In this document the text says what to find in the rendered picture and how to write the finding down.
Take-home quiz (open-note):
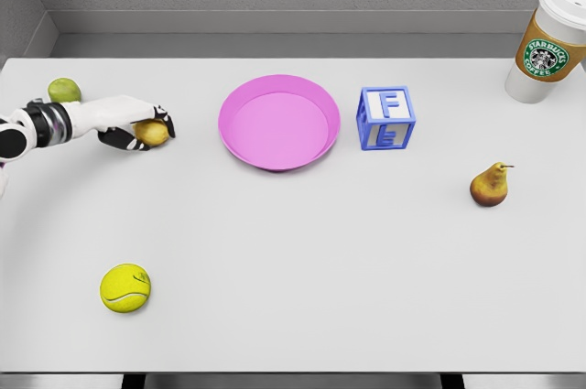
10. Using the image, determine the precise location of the brown pear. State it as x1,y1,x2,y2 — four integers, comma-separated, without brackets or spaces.
469,161,515,208

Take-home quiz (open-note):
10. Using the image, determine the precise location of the yellow tennis ball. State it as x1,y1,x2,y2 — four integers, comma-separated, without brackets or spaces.
99,263,152,315

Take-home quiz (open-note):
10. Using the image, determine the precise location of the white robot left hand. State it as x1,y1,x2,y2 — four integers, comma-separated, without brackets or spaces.
84,94,177,153

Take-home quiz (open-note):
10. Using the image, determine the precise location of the pink plate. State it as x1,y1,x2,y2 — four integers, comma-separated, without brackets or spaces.
217,73,342,173

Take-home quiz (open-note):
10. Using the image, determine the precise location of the blue letter block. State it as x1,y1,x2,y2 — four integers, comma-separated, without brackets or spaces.
356,85,418,152

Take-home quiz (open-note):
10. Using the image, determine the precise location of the white paper coffee cup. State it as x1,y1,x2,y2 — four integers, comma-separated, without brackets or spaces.
505,0,586,104

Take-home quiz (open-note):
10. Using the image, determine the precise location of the green lime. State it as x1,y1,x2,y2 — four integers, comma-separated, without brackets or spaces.
47,78,82,104

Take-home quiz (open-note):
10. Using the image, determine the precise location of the yellow lemon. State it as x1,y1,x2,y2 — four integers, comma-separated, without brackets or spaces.
132,118,170,147

